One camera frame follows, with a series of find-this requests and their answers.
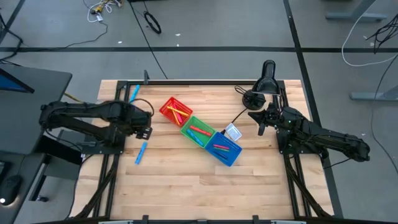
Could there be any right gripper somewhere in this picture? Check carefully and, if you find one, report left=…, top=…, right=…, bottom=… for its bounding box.
left=248, top=102, right=287, bottom=128

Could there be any light blue marker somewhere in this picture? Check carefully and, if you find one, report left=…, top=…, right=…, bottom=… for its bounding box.
left=129, top=84, right=141, bottom=103
left=134, top=141, right=148, bottom=166

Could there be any red plastic basket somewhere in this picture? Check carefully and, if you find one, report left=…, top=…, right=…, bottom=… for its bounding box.
left=159, top=96, right=194, bottom=127

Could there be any blue plastic basket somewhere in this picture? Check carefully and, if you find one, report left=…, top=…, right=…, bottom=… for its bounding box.
left=204, top=131, right=243, bottom=167

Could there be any green plastic basket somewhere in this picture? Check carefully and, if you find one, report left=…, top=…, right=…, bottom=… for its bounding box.
left=180, top=115, right=217, bottom=149

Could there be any grey desk base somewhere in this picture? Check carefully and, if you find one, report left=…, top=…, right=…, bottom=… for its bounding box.
left=29, top=129, right=94, bottom=203

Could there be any black desk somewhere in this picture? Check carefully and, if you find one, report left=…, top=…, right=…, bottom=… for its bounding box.
left=0, top=63, right=73, bottom=224

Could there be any grey desk foot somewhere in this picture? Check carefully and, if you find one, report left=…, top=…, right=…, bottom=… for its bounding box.
left=349, top=85, right=398, bottom=102
left=325, top=0, right=388, bottom=22

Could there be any computer monitor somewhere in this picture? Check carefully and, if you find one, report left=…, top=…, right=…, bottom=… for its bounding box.
left=0, top=68, right=35, bottom=94

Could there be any black computer mouse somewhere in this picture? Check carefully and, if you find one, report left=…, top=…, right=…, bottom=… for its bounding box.
left=0, top=175, right=23, bottom=206

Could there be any black lamp cable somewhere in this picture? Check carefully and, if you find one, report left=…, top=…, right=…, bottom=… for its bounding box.
left=220, top=85, right=249, bottom=135

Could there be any black aluminium table frame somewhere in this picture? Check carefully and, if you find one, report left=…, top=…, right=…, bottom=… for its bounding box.
left=70, top=79, right=345, bottom=224

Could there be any long black floor cable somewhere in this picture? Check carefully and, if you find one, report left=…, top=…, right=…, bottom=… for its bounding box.
left=128, top=0, right=169, bottom=80

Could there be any yellow cable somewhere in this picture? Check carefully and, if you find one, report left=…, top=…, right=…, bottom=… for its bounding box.
left=63, top=92, right=84, bottom=104

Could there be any black cable coil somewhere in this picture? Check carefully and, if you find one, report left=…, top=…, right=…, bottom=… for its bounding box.
left=143, top=11, right=162, bottom=35

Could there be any white floor cable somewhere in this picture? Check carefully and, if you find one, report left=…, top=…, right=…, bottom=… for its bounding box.
left=341, top=0, right=398, bottom=68

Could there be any white cable bundle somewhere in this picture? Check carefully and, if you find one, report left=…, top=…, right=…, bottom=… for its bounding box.
left=82, top=0, right=124, bottom=24

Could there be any black cable bundle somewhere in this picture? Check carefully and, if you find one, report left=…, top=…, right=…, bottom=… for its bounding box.
left=366, top=14, right=398, bottom=54

